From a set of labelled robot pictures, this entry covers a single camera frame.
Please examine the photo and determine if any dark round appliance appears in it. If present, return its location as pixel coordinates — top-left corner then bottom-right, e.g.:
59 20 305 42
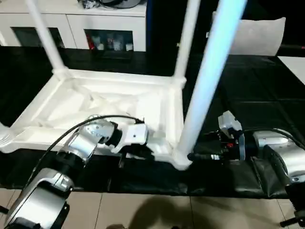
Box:
79 0 147 10

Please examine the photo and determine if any white flat board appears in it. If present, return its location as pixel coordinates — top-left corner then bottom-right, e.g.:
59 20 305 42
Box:
277 55 305 85

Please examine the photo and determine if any grey cushion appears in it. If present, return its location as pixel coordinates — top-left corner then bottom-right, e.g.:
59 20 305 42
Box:
207 10 286 57

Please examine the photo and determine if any white glass-door cabinet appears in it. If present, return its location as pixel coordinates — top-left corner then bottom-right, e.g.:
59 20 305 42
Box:
0 0 147 52

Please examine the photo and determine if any black stand leg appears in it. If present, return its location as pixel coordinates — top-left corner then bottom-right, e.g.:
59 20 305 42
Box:
280 214 305 228

